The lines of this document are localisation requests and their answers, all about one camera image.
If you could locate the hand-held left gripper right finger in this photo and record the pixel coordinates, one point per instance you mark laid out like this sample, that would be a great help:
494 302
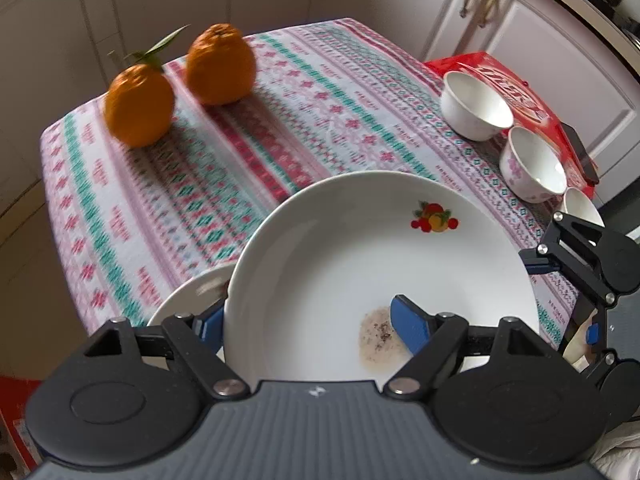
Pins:
410 325

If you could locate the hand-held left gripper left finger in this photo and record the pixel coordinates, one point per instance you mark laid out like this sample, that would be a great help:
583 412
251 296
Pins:
210 327

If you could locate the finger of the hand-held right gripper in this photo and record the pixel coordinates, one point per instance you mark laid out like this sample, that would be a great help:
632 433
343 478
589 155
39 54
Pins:
537 260
592 332

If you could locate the white fruit-print plate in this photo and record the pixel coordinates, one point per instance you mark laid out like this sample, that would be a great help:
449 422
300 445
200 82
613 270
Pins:
175 300
325 260

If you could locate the white porcelain bowl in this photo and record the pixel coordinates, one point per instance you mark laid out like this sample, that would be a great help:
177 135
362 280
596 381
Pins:
475 105
580 205
532 160

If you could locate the black smartphone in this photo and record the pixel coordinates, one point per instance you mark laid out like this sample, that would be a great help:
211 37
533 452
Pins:
580 152

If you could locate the white fleece jacket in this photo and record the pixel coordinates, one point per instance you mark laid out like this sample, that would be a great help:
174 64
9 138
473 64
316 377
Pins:
615 460

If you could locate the red plastic package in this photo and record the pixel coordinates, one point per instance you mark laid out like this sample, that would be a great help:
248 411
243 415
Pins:
530 90

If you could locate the patterned tablecloth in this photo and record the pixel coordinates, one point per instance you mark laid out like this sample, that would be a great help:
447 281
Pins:
250 160

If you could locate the red plastic object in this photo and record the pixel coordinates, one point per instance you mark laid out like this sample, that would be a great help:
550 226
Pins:
15 420

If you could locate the orange with green leaves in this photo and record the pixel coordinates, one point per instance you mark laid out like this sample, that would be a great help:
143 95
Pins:
140 105

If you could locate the bumpy orange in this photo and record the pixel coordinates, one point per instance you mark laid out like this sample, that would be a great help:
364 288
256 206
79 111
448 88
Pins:
220 65

